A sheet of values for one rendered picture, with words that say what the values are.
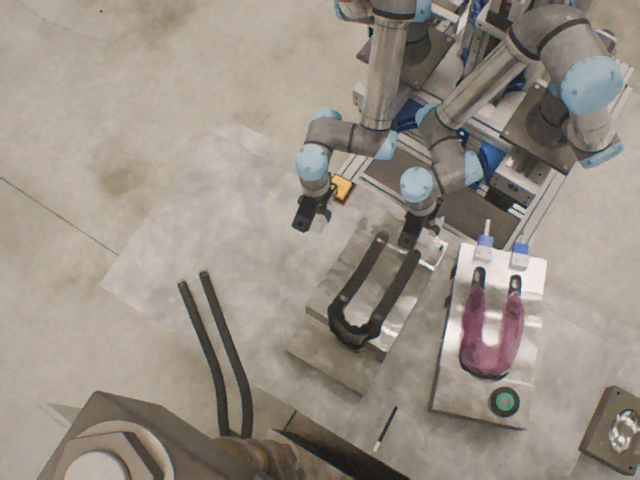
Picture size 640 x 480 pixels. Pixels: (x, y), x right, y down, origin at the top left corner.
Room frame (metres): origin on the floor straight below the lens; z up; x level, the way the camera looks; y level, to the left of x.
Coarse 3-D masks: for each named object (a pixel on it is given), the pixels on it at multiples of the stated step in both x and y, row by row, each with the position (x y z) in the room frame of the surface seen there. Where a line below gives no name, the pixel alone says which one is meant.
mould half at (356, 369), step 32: (352, 256) 0.53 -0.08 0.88; (384, 256) 0.51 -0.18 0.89; (320, 288) 0.44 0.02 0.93; (384, 288) 0.41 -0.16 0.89; (416, 288) 0.40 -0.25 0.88; (320, 320) 0.36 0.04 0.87; (352, 320) 0.33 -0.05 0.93; (384, 320) 0.31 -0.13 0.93; (288, 352) 0.29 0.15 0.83; (320, 352) 0.27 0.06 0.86; (352, 352) 0.25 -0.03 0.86; (384, 352) 0.23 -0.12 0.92; (352, 384) 0.17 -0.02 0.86
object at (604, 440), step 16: (608, 400) -0.02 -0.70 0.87; (624, 400) -0.03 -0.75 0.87; (592, 416) -0.05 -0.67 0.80; (608, 416) -0.06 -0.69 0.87; (624, 416) -0.07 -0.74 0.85; (592, 432) -0.09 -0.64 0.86; (608, 432) -0.10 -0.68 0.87; (624, 432) -0.12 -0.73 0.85; (592, 448) -0.13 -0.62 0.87; (608, 448) -0.14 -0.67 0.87; (624, 448) -0.16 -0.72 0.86; (608, 464) -0.19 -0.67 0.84; (624, 464) -0.20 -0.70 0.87
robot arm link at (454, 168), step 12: (444, 144) 0.63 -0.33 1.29; (456, 144) 0.62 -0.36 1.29; (432, 156) 0.62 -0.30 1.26; (444, 156) 0.60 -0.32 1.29; (456, 156) 0.59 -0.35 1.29; (468, 156) 0.58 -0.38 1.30; (432, 168) 0.58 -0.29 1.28; (444, 168) 0.57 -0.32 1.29; (456, 168) 0.56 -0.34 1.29; (468, 168) 0.55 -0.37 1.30; (480, 168) 0.55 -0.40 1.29; (444, 180) 0.54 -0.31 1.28; (456, 180) 0.54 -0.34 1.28; (468, 180) 0.53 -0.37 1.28; (444, 192) 0.52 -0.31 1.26
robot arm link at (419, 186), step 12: (420, 168) 0.58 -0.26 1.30; (408, 180) 0.55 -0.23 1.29; (420, 180) 0.55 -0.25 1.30; (432, 180) 0.54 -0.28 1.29; (408, 192) 0.53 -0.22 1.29; (420, 192) 0.52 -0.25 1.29; (432, 192) 0.52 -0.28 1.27; (408, 204) 0.53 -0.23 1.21; (420, 204) 0.51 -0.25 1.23; (432, 204) 0.52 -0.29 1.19
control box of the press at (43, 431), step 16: (32, 416) 0.15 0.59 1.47; (48, 416) 0.14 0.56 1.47; (64, 416) 0.14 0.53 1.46; (32, 432) 0.12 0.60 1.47; (48, 432) 0.11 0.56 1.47; (64, 432) 0.11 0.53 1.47; (16, 448) 0.09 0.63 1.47; (32, 448) 0.09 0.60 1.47; (48, 448) 0.08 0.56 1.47; (0, 464) 0.07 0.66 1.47; (16, 464) 0.06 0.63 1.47; (32, 464) 0.06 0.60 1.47
